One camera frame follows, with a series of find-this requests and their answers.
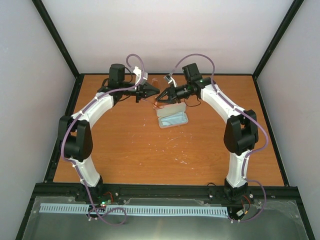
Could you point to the black aluminium frame rail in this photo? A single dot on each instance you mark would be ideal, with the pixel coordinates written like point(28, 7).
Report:
point(205, 193)

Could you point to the pink glasses case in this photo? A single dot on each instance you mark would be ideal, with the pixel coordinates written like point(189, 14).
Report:
point(173, 109)

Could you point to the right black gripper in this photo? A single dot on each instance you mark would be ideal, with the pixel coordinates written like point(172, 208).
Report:
point(172, 95)

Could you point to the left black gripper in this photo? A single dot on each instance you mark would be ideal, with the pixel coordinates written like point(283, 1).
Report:
point(145, 90)

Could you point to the transparent orange sunglasses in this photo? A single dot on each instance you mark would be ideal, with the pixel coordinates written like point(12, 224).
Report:
point(153, 99)

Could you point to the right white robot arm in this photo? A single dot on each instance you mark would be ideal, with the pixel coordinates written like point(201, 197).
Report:
point(241, 132)

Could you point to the light blue slotted cable duct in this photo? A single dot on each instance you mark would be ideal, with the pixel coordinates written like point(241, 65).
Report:
point(140, 210)

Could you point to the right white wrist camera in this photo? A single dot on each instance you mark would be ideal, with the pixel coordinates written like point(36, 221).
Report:
point(170, 80)

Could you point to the light blue cleaning cloth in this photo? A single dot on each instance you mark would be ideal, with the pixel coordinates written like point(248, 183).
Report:
point(173, 120)

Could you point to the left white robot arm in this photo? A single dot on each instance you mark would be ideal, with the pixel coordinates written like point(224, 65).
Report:
point(74, 132)

